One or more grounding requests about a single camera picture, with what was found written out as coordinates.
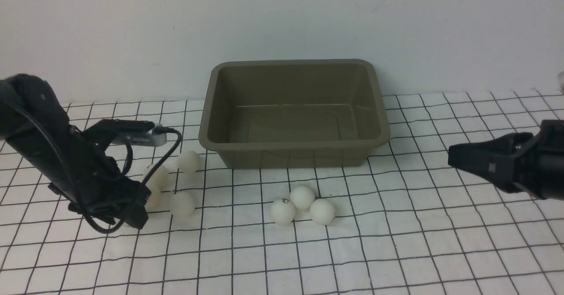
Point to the white ball with logo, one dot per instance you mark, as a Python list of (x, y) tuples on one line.
[(155, 198)]

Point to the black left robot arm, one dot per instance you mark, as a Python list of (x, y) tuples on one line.
[(29, 97)]

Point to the white ball cluster top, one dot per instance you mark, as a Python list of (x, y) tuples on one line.
[(160, 178)]

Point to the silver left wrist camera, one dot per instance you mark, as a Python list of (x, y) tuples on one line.
[(150, 135)]

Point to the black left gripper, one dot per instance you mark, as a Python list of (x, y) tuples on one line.
[(106, 193)]

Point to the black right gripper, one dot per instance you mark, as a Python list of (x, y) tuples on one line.
[(539, 161)]

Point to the olive green plastic bin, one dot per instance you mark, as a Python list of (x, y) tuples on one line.
[(293, 113)]

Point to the white ball cluster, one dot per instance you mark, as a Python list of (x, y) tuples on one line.
[(182, 205), (160, 178)]

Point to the white black-grid tablecloth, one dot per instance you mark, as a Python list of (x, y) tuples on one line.
[(406, 222)]

